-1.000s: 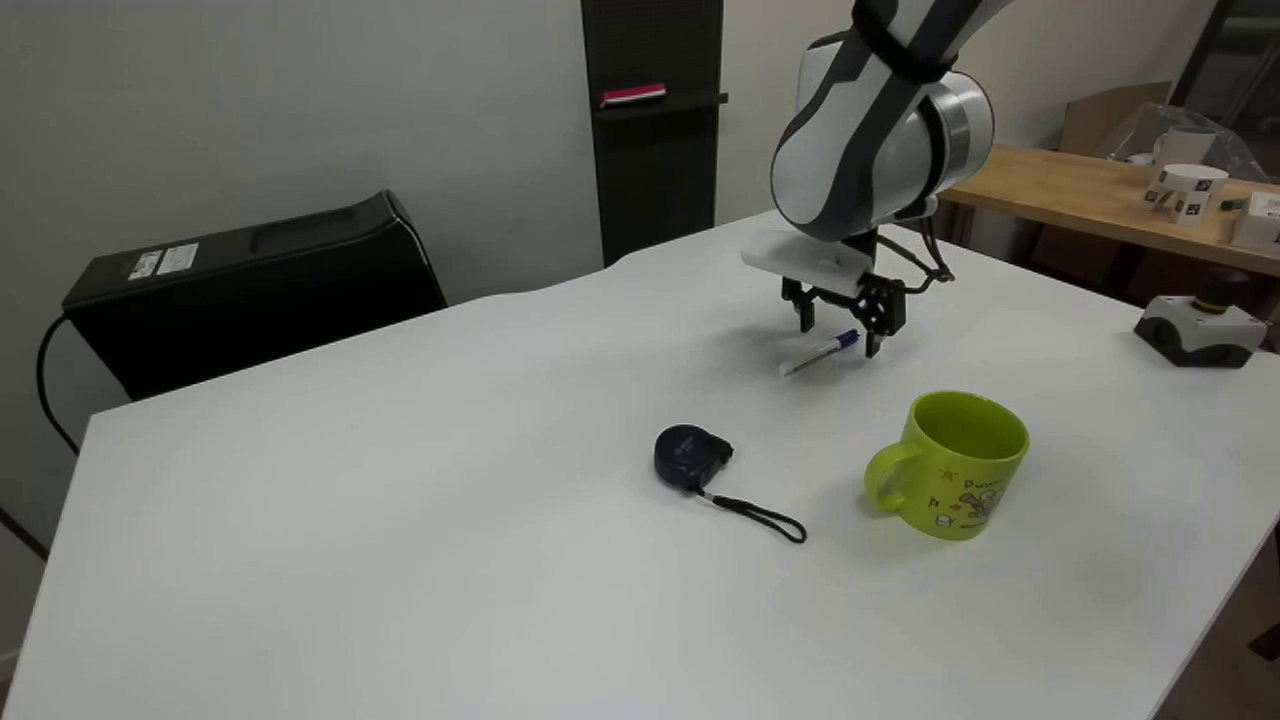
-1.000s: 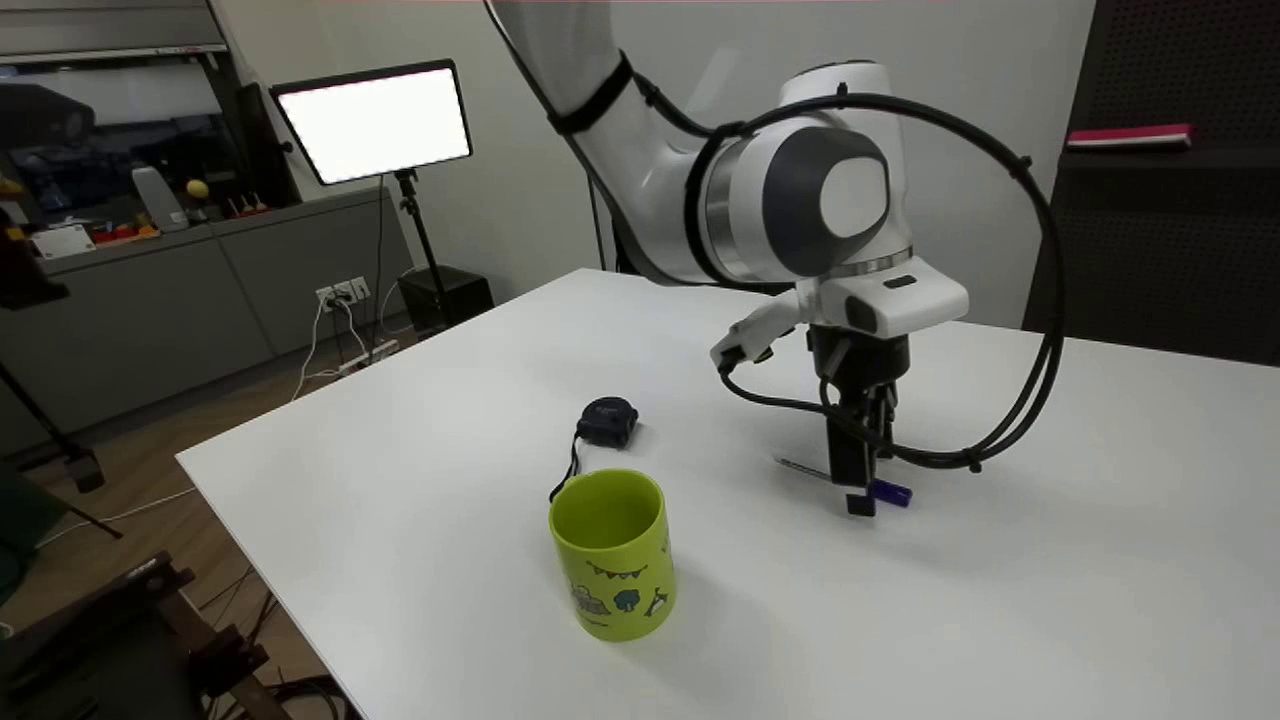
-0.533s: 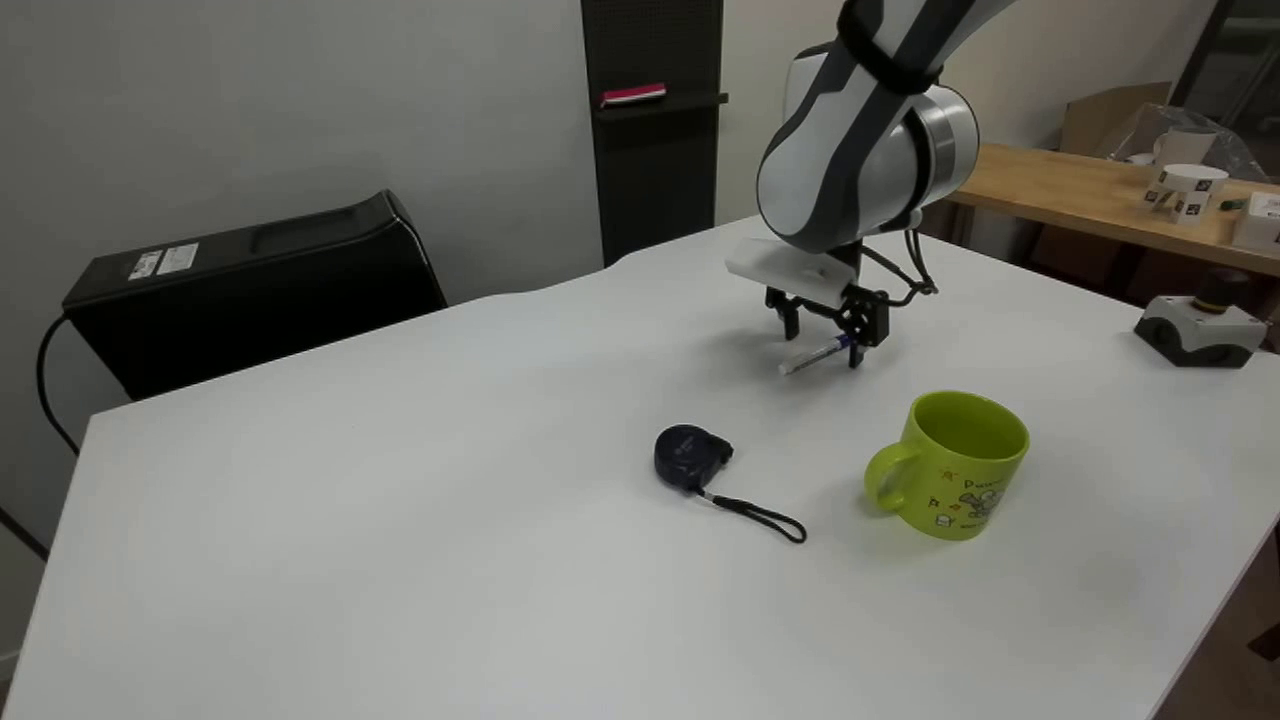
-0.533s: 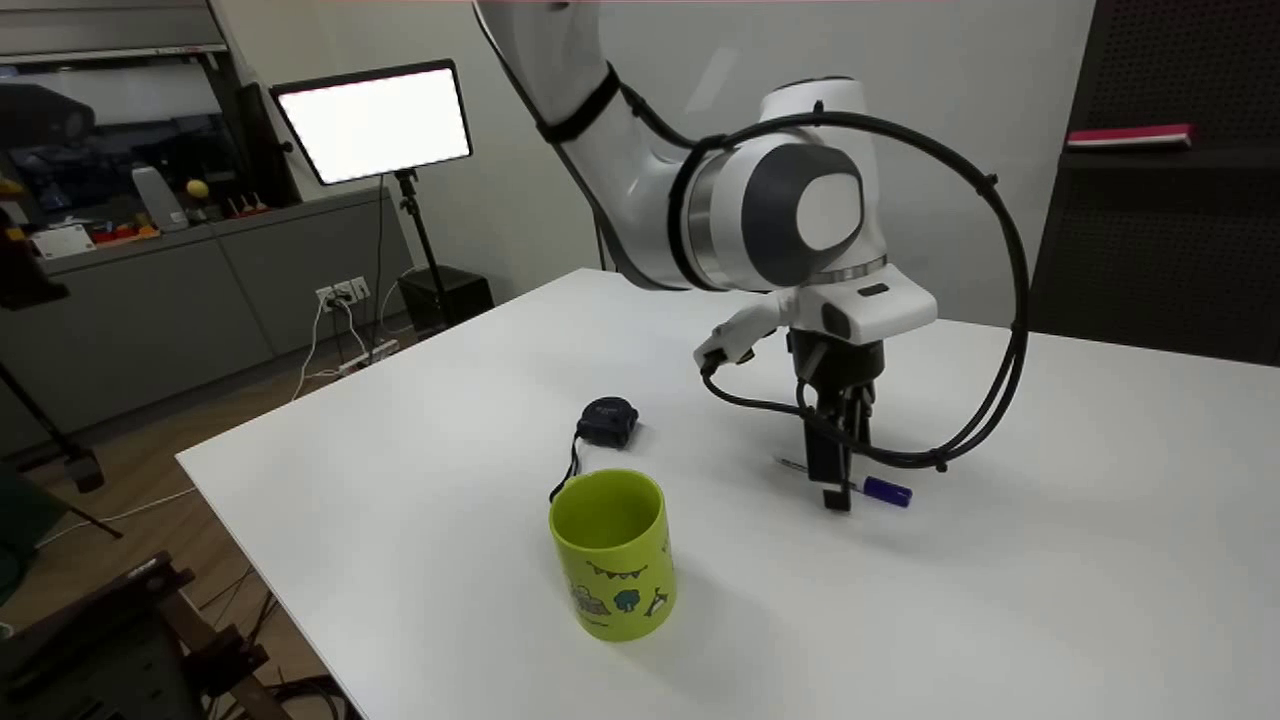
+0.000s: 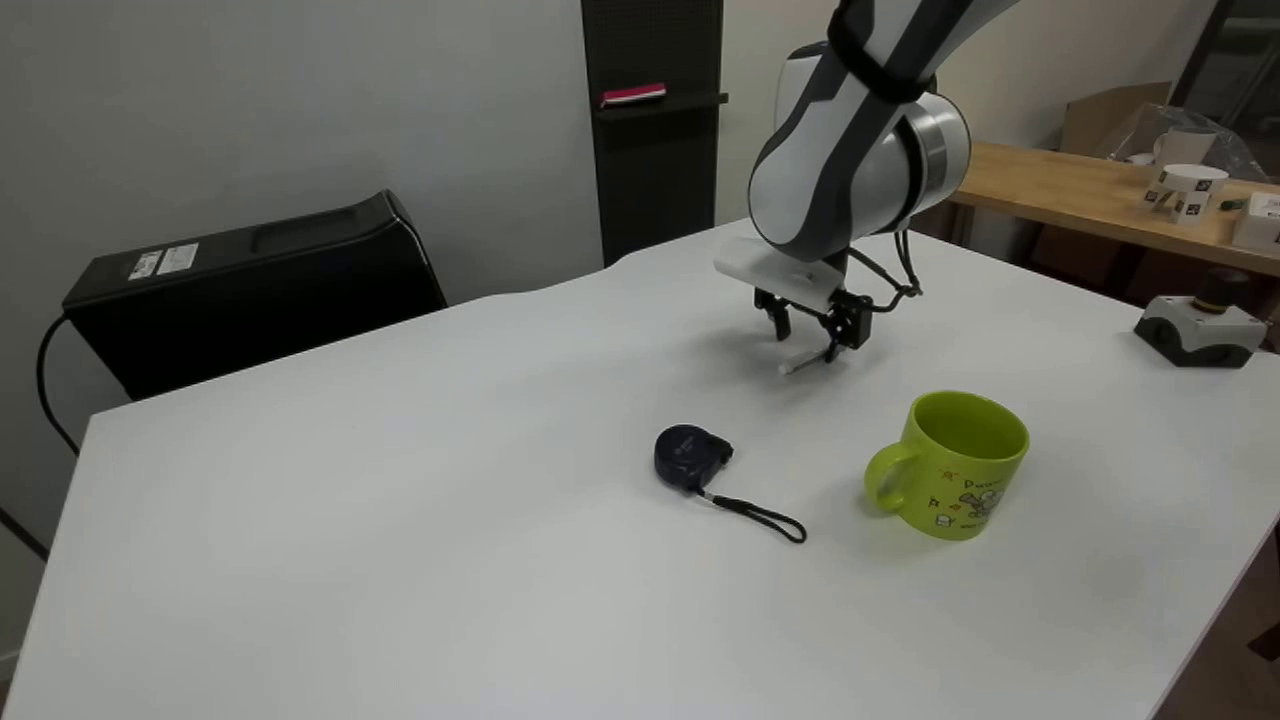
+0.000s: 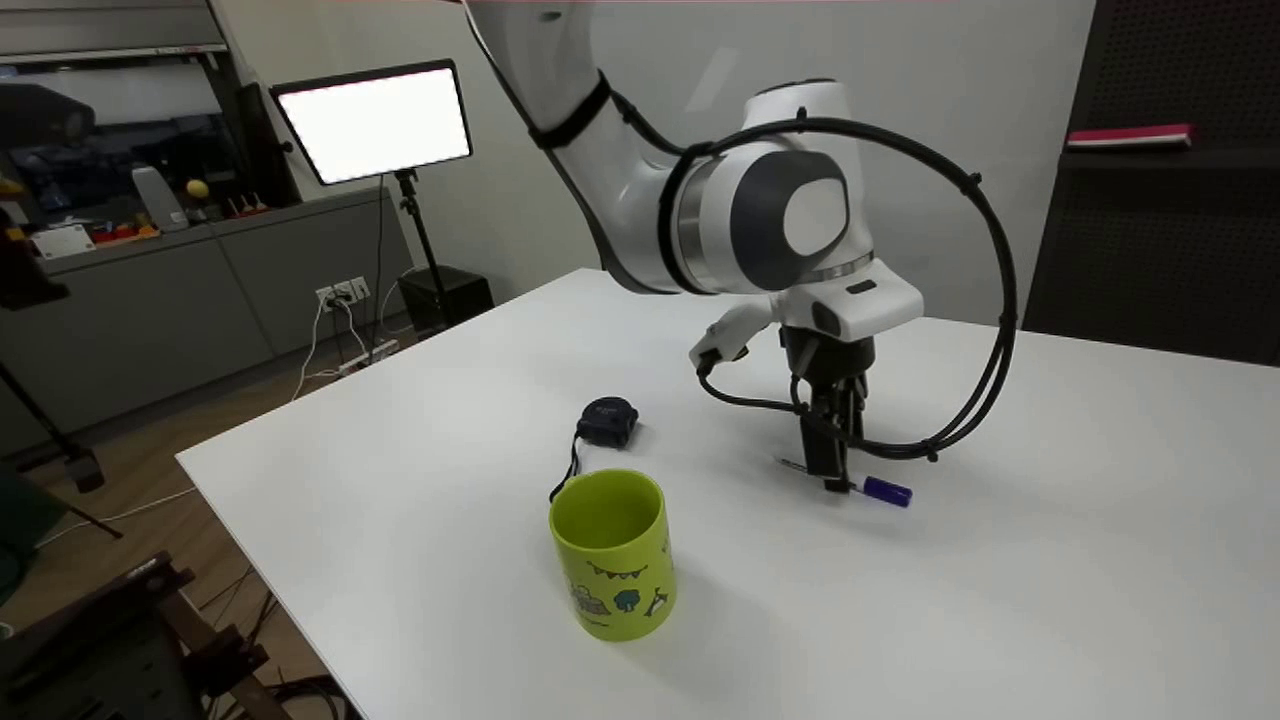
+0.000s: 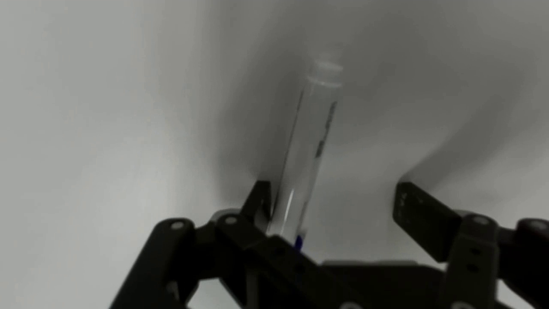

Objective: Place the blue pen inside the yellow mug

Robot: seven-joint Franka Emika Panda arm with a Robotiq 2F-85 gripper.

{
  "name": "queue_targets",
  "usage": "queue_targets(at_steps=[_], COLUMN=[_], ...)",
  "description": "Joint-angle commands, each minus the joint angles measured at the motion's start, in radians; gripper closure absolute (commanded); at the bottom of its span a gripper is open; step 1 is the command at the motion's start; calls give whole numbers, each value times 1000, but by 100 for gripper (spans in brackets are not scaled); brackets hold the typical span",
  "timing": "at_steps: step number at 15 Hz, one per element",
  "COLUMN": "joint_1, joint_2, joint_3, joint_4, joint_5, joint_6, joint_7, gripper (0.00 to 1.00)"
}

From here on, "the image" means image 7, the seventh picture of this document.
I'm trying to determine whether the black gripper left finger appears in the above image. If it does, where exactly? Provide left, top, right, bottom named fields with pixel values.
left=110, top=180, right=368, bottom=309

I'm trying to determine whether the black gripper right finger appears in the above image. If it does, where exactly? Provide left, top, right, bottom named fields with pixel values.
left=393, top=180, right=549, bottom=309

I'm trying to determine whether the blue capped pen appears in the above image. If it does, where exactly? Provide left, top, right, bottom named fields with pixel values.
left=266, top=48, right=347, bottom=252

